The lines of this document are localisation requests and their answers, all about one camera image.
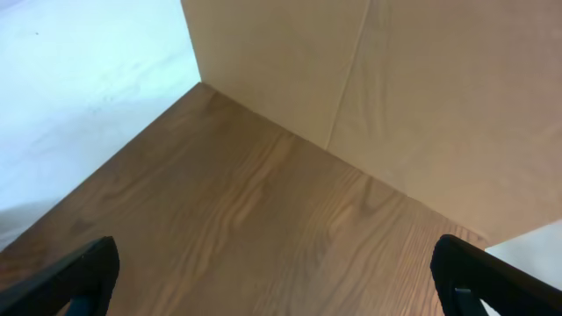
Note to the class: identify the beige cardboard panel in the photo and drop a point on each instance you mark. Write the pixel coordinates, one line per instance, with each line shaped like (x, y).
(456, 103)

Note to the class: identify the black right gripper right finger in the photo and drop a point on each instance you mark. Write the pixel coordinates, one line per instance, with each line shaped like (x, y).
(467, 279)

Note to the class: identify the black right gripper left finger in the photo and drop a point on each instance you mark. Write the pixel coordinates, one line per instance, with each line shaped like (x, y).
(82, 281)

